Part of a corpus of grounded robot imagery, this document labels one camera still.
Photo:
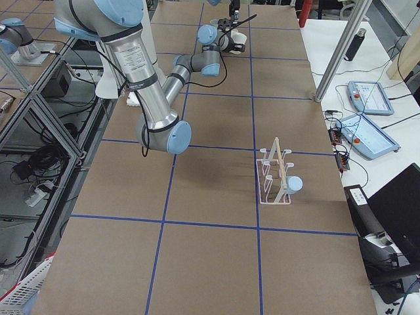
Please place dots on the light blue plastic cup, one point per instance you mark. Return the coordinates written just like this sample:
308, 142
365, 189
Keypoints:
294, 184

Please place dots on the red cylinder object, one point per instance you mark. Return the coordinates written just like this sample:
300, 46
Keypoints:
304, 13

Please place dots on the grey plastic cup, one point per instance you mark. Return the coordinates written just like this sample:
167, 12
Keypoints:
214, 22

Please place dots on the cream white plastic cup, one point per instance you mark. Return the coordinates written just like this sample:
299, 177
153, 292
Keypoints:
238, 37

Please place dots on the near blue teach pendant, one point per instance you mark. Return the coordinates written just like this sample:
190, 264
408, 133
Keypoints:
366, 137

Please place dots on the small black relay board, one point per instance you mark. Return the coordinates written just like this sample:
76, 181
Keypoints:
335, 136

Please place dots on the aluminium frame post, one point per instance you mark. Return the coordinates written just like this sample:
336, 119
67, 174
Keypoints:
348, 33

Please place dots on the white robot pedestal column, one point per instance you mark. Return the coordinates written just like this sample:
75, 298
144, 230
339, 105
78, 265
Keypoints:
134, 99

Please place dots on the black water bottle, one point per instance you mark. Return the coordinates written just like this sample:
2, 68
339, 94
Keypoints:
355, 45

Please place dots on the white wire cup rack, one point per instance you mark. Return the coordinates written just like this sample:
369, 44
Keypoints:
273, 188

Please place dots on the blue teach pendant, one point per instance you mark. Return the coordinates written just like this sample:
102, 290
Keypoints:
370, 97
366, 137

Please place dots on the black laptop computer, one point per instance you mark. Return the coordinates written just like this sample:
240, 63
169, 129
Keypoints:
396, 207

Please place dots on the far blue teach pendant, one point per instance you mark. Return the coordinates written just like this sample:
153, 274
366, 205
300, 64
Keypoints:
370, 97

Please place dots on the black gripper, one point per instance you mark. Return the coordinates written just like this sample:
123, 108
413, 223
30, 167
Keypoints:
235, 44

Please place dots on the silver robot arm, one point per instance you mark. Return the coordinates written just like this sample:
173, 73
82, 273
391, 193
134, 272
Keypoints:
223, 2
123, 27

